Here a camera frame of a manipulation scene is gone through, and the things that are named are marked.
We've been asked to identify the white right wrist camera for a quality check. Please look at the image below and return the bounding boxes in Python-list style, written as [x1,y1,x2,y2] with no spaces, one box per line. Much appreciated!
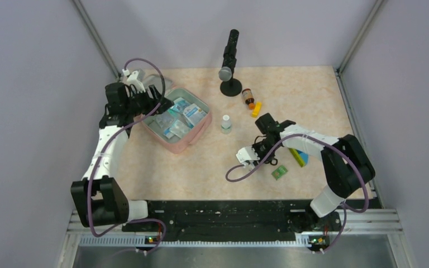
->
[236,146,260,170]

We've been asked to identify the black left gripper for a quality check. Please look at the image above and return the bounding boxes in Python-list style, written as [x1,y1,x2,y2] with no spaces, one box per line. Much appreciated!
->
[125,84,174,117]

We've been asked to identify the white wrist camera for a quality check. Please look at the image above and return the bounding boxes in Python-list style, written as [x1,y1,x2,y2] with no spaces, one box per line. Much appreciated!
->
[122,69,146,93]
[236,146,260,170]

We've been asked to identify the colourful toy block stack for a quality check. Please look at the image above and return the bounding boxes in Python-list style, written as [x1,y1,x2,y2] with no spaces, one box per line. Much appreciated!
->
[289,149,309,168]

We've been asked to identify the black microphone on stand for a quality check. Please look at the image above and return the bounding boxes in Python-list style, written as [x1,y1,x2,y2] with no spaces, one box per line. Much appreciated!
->
[218,29,242,97]

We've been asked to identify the black handled scissors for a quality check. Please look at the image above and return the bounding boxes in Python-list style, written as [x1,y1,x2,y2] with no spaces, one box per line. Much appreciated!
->
[269,159,278,166]

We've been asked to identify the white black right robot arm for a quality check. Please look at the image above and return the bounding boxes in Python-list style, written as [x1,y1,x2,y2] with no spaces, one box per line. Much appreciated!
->
[236,113,375,230]

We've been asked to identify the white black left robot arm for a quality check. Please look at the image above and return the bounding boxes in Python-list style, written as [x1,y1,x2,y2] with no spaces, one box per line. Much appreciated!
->
[70,82,173,231]

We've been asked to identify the brown bottle orange cap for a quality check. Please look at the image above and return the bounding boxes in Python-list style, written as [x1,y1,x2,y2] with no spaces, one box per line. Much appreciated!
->
[241,88,255,110]

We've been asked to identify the pink medicine kit case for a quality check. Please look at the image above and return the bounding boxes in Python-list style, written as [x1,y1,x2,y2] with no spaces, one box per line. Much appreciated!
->
[142,78,212,154]

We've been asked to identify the green gauze packet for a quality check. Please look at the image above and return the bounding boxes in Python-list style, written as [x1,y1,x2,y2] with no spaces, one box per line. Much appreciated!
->
[169,119,191,138]

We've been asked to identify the white bottle green label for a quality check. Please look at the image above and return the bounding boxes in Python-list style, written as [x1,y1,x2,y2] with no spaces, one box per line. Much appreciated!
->
[221,114,232,134]

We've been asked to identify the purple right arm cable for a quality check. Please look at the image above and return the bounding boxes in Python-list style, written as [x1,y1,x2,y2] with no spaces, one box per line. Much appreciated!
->
[225,133,370,255]

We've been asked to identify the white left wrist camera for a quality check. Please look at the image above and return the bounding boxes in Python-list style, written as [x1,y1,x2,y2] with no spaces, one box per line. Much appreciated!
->
[122,69,146,93]

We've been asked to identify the yellow plastic block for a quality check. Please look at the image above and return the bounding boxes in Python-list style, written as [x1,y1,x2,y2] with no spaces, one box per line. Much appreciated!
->
[251,102,262,118]

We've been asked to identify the small green box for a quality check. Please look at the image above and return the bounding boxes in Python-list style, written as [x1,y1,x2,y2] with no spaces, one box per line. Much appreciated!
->
[271,165,288,180]

